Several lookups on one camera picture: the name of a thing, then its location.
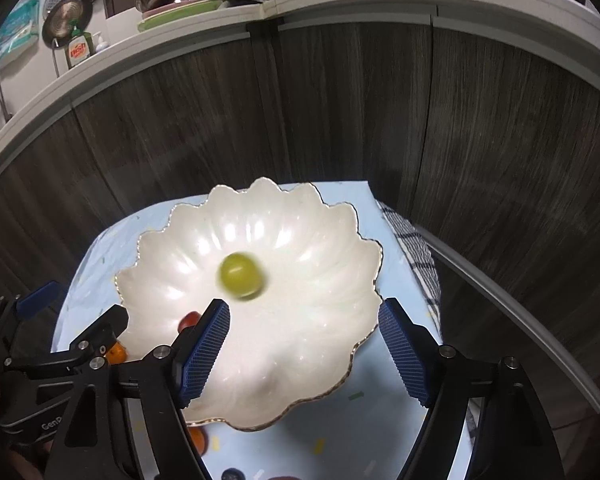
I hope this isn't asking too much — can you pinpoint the blue white wall packet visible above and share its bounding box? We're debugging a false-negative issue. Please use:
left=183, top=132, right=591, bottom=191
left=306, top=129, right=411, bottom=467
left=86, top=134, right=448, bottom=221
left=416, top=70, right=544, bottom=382
left=0, top=0, right=41, bottom=66

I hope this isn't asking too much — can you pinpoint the pink plate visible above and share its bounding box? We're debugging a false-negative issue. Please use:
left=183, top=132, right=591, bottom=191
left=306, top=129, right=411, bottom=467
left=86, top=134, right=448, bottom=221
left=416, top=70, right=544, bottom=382
left=142, top=2, right=201, bottom=18

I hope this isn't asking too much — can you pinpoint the grey edge strip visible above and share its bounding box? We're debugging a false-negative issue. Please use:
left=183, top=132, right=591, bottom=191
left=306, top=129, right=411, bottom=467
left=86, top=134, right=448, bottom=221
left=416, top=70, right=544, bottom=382
left=415, top=225, right=600, bottom=408

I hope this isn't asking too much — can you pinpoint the small tangerine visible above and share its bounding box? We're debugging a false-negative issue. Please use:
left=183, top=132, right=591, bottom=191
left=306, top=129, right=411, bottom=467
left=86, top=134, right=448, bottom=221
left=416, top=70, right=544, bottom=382
left=102, top=341, right=127, bottom=365

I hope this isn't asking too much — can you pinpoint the white kitchen countertop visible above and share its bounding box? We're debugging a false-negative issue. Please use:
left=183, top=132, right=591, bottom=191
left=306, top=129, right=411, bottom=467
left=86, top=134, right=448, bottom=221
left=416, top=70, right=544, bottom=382
left=0, top=0, right=600, bottom=186

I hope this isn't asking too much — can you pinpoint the green dish soap bottle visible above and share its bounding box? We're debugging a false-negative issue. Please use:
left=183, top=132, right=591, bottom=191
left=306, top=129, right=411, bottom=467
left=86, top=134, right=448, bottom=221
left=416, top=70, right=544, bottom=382
left=65, top=25, right=95, bottom=71

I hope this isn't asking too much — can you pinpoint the green grape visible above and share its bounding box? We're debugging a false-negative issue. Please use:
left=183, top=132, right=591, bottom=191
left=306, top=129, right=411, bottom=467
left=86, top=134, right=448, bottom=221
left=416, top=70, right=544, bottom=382
left=216, top=251, right=269, bottom=302

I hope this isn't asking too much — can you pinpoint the black white checkered cloth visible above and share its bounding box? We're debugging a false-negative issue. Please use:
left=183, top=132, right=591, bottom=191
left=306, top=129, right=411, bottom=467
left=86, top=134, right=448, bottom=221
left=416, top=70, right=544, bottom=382
left=377, top=200, right=481, bottom=466

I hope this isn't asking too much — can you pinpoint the green plate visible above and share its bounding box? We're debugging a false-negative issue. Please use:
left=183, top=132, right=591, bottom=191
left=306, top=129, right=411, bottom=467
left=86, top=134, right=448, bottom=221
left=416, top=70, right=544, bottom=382
left=137, top=0, right=226, bottom=32

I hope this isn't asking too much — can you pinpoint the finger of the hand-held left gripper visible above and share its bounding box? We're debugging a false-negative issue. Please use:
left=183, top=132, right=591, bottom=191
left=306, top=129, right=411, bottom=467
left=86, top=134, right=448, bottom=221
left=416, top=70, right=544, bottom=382
left=2, top=304, right=131, bottom=376
left=0, top=281, right=63, bottom=356

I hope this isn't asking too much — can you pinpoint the light blue speckled tablecloth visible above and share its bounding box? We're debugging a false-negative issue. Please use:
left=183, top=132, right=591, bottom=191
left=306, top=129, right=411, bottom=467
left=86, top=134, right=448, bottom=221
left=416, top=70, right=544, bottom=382
left=50, top=180, right=476, bottom=480

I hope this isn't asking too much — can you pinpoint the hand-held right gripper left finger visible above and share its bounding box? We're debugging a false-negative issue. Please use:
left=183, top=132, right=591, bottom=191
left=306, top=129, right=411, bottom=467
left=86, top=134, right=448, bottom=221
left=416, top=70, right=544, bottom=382
left=45, top=298, right=231, bottom=480

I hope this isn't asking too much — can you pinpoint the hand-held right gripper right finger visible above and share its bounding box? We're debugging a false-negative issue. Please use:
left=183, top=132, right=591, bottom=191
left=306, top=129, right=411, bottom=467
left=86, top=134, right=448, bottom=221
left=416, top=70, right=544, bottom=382
left=377, top=297, right=566, bottom=480

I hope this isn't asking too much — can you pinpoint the dark wood kitchen cabinet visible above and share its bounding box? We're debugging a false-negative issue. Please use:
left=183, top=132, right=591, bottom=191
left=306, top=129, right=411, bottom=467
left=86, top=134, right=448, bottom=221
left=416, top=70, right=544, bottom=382
left=0, top=20, right=600, bottom=431

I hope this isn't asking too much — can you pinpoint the hanging steel frying pan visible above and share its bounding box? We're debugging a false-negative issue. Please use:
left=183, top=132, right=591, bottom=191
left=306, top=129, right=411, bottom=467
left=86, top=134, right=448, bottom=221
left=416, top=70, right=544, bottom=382
left=42, top=0, right=93, bottom=48

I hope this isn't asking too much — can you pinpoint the white scalloped bowl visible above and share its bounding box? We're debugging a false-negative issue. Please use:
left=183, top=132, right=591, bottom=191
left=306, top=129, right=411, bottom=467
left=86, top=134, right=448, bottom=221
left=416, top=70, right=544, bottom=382
left=114, top=176, right=385, bottom=432

